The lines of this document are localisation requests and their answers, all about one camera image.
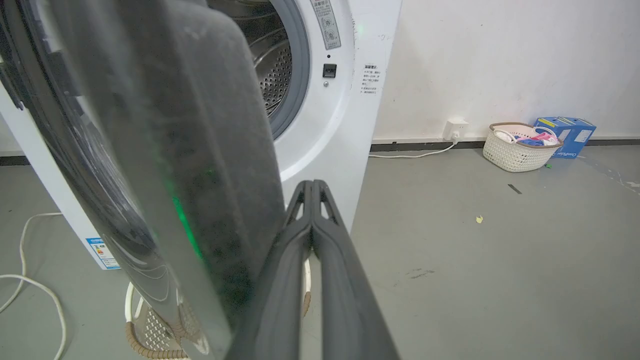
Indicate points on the washing machine door with glass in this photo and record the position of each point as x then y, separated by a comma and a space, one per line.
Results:
165, 150

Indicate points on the white front-load washing machine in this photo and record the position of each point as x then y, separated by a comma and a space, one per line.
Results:
320, 100

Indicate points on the white wall power socket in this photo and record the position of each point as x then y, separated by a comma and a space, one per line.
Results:
455, 129

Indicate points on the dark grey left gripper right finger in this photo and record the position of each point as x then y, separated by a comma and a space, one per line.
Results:
345, 300

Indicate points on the blue cardboard box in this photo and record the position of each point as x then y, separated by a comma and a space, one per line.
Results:
570, 132

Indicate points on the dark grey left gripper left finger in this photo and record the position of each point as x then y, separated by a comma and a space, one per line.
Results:
280, 295

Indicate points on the white basket with brown rim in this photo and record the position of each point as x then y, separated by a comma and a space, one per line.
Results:
150, 335

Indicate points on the clothes in laundry basket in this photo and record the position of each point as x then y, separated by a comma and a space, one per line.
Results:
535, 137

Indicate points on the white woven laundry basket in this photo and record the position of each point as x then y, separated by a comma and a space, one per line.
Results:
517, 152

